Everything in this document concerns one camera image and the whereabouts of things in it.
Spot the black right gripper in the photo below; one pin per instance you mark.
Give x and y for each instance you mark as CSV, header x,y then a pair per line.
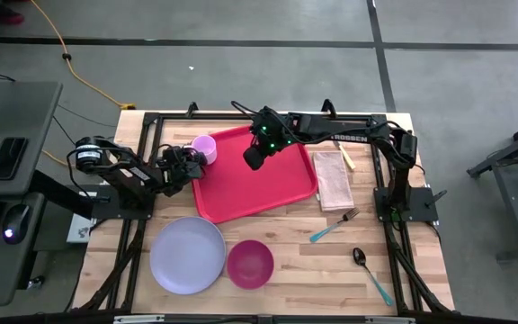
x,y
259,155

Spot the black metal table frame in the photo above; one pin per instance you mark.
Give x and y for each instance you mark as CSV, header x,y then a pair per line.
x,y
173,116

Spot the silver metal bracket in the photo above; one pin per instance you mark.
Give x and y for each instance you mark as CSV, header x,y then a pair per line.
x,y
389,320
137,319

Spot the black diagonal beam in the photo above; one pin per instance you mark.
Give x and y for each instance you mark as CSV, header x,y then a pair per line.
x,y
61,193

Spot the grey side desk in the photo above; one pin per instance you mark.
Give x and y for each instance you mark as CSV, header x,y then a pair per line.
x,y
16,117

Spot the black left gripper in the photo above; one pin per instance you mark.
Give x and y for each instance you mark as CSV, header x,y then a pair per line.
x,y
175,166

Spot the black smartphone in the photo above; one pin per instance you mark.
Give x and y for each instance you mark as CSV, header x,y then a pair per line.
x,y
8,158

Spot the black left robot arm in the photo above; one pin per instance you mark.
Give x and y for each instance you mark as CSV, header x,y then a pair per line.
x,y
124,173

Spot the pink plastic mug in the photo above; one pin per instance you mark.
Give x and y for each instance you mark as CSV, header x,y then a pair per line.
x,y
206,147

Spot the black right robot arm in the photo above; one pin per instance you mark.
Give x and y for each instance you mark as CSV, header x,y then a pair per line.
x,y
331,130

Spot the grey metal cart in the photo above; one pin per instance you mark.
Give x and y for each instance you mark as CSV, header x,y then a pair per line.
x,y
499,158

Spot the magenta plastic bowl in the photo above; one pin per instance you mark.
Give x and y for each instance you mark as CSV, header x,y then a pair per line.
x,y
250,264

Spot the beige napkin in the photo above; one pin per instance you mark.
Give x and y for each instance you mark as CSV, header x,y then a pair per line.
x,y
332,184

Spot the white box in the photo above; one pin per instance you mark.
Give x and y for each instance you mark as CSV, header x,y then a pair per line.
x,y
79,229

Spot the black computer mouse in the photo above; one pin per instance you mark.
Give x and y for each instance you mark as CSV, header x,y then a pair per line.
x,y
15,222

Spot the red plastic tray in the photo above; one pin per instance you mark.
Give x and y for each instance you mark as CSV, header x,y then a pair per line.
x,y
250,189

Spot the lavender plastic plate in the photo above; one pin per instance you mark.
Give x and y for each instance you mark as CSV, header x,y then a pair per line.
x,y
187,256

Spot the desk caster wheel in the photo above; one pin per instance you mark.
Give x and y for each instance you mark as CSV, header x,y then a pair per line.
x,y
37,282

